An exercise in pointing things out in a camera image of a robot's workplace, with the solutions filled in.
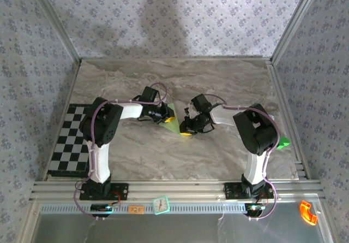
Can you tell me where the small teal square clock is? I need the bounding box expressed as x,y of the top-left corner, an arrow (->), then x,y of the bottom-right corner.
152,195 -> 171,216

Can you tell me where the green plastic block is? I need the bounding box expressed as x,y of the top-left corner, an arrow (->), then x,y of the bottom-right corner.
277,135 -> 291,150

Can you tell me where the orange label tag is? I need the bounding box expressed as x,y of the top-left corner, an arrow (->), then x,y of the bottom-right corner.
128,205 -> 145,215

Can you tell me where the black and white checkerboard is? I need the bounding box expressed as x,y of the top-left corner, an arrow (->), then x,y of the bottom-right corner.
48,103 -> 95,178

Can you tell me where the grey metal plate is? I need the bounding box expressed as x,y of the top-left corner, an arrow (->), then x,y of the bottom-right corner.
35,212 -> 327,243

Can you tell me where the right small circuit board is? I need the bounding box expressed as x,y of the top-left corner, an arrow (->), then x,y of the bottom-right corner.
245,203 -> 267,216

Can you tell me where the small circuit board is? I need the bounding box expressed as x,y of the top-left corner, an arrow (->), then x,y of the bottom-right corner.
245,203 -> 267,216
90,203 -> 114,214

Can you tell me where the left small circuit board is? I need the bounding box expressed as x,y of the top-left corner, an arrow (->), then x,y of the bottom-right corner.
90,203 -> 114,214

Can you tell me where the orange curved plastic piece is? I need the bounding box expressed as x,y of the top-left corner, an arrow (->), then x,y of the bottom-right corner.
299,200 -> 318,226

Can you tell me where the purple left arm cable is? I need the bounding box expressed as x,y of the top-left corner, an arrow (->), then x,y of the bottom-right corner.
74,82 -> 169,222

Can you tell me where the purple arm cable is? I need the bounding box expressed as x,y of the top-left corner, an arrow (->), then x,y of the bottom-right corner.
74,82 -> 169,222
203,94 -> 281,222

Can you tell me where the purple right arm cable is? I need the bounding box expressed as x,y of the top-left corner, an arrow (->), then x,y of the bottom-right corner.
203,94 -> 281,222

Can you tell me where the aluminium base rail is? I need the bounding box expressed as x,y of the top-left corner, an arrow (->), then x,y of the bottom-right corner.
29,180 -> 325,201

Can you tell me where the grey slotted cable duct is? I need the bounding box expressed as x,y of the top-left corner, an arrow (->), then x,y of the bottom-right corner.
40,202 -> 248,215

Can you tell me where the aluminium side rail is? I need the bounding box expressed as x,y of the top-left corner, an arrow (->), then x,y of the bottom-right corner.
266,62 -> 311,180

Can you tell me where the aluminium frame post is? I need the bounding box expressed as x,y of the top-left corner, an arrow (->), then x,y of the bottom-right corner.
27,0 -> 83,65
269,0 -> 327,65

